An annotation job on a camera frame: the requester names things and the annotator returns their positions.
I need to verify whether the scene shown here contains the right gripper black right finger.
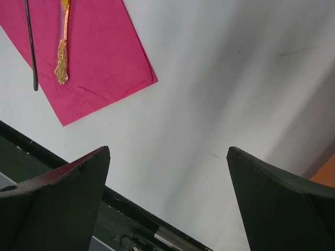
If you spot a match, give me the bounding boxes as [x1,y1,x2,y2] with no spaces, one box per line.
[227,146,334,250]

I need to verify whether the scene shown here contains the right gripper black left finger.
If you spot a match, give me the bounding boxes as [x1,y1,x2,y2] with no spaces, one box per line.
[1,146,110,250]

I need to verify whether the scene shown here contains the black fork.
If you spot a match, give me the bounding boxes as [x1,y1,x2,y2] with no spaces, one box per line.
[24,0,39,91]

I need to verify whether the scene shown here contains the pink paper napkin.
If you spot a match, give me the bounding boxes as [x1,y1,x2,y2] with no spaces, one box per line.
[1,1,158,126]

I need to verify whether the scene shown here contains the orange plastic basin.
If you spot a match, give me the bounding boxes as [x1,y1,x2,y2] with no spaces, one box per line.
[310,154,335,188]

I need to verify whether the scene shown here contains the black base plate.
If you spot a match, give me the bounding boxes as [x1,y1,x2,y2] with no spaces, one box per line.
[1,123,207,250]

